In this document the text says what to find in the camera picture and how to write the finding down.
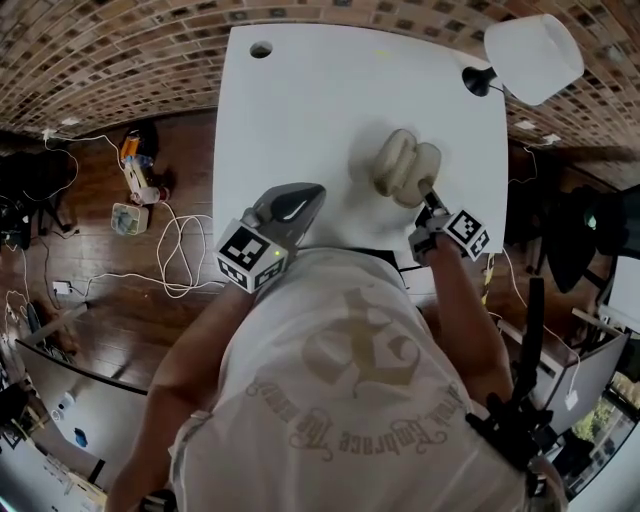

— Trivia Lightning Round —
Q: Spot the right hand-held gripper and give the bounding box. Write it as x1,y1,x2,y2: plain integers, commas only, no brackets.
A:
407,180,491,269

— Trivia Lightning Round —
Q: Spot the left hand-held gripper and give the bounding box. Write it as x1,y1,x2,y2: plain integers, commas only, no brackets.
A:
213,182,328,294

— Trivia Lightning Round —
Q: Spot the beige glasses case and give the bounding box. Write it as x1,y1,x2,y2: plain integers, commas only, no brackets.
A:
368,128,444,210

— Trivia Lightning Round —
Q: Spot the person's left forearm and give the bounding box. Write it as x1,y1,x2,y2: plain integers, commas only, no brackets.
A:
147,284,261,416

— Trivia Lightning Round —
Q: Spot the person's right forearm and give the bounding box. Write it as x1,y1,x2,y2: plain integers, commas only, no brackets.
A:
429,234,514,401

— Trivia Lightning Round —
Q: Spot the white carton pile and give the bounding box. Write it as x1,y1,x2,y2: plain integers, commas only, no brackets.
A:
122,154,172,207

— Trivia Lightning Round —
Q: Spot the white waste bin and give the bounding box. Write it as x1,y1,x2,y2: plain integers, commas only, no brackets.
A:
110,202,150,236

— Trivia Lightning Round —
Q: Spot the white table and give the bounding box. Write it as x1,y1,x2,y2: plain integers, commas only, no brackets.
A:
212,23,510,256

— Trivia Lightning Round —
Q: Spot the black chair with hanging clothes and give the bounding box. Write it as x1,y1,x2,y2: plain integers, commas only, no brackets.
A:
542,184,640,296

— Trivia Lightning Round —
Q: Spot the person's white printed shirt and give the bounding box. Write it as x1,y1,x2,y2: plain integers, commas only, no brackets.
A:
169,247,556,512

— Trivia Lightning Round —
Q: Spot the white shade black base lamp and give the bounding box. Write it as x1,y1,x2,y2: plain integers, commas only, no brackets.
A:
460,13,585,107

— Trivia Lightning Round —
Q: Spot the black equipment pile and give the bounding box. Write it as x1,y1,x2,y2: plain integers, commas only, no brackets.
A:
0,149,81,241

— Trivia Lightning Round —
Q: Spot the long white looped cable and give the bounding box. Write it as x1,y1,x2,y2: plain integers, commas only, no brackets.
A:
69,202,227,301

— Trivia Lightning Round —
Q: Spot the white cable with yellow plug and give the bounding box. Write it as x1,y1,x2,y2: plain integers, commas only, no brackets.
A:
507,142,556,186

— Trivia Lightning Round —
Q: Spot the grey desk with white frame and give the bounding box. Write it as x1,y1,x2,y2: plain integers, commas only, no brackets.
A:
14,337,151,496

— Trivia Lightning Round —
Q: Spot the black body-worn mount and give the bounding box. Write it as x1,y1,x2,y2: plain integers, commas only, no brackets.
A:
464,392,556,471

